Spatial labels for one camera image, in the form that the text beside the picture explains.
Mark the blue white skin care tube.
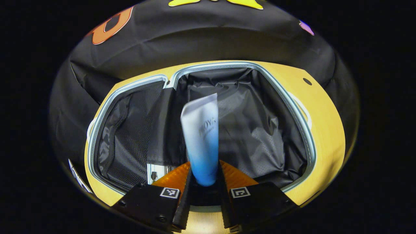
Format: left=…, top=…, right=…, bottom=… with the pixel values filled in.
left=180, top=93, right=219, bottom=187

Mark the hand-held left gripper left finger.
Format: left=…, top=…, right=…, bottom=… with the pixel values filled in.
left=112, top=162, right=193, bottom=233

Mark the light blue suitcase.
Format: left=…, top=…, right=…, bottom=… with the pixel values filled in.
left=86, top=61, right=316, bottom=197

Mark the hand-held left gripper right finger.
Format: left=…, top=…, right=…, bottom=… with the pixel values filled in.
left=218, top=160, right=299, bottom=234

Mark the white printed object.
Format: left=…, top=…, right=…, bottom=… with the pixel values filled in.
left=68, top=159, right=93, bottom=194

